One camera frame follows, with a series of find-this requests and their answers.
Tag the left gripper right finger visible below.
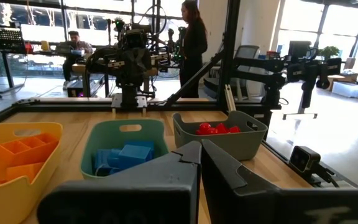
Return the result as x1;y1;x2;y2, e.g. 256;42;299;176
201;139;281;224

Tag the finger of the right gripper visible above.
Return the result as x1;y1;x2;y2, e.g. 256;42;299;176
138;53;147;84
131;53;140;84

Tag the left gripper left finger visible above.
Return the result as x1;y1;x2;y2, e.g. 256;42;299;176
126;141;203;188

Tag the blue toy building block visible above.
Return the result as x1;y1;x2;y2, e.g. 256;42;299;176
118;144;154;169
124;140;155;150
94;148;121;169

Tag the orange toy building block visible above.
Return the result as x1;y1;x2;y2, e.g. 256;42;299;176
0;133;59;164
5;161;45;184

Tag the dark grey-green plastic bin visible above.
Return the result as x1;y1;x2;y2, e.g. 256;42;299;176
172;110;269;162

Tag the person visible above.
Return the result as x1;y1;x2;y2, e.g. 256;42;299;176
62;30;94;91
178;0;209;99

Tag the black computer purple light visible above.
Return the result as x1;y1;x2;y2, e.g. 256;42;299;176
66;79;89;98

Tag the teal plastic bin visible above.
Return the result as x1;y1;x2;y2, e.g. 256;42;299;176
80;119;170;181

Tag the laptop computer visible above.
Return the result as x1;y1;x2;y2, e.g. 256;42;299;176
55;42;85;57

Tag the black standing desk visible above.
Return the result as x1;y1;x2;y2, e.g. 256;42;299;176
0;46;74;97

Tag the black mesh panel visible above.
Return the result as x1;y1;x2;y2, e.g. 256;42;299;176
0;26;25;52

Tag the black monitor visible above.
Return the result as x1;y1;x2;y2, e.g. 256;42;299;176
287;40;313;59

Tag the white box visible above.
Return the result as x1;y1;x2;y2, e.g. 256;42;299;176
331;81;358;99

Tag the green potted plant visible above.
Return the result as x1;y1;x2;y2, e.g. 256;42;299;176
318;45;341;62

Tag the orange-yellow plastic bin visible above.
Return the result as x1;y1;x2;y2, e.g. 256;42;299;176
0;121;63;224

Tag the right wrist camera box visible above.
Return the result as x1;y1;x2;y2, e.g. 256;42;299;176
124;29;148;50

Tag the small black table camera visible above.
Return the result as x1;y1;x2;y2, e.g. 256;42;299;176
288;145;322;174

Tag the black camera cable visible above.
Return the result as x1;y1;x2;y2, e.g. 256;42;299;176
309;164;341;189

